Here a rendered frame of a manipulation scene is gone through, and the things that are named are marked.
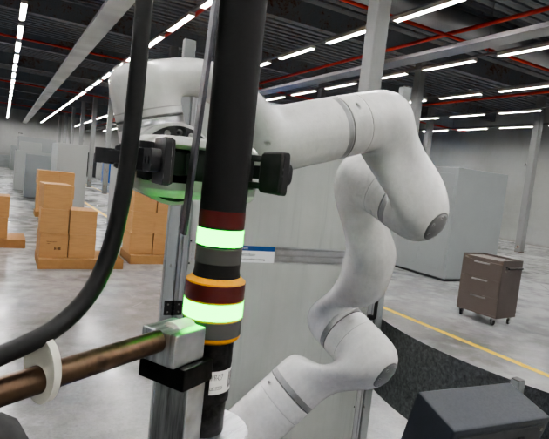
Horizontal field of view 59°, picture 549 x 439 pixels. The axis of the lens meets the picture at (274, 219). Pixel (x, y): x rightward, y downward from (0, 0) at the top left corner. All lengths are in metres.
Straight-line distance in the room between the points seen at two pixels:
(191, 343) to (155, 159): 0.12
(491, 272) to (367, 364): 6.23
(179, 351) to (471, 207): 10.20
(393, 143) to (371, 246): 0.24
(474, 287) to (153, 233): 5.14
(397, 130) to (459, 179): 9.39
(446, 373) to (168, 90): 2.05
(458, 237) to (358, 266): 9.38
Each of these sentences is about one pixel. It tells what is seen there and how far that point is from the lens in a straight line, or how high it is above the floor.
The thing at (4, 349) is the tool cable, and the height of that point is 1.55.
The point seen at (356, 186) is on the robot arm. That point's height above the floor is 1.65.
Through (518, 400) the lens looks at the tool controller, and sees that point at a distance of 1.20.
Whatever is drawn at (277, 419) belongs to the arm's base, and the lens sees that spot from 1.10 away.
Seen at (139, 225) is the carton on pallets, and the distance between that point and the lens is 8.49.
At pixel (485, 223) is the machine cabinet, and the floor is 1.21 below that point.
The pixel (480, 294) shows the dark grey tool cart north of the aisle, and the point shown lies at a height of 0.37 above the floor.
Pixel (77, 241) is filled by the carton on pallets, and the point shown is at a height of 0.40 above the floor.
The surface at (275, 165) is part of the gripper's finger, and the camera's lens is 0.36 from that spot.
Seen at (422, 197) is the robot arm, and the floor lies 1.64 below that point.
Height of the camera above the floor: 1.64
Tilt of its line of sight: 5 degrees down
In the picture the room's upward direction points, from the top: 6 degrees clockwise
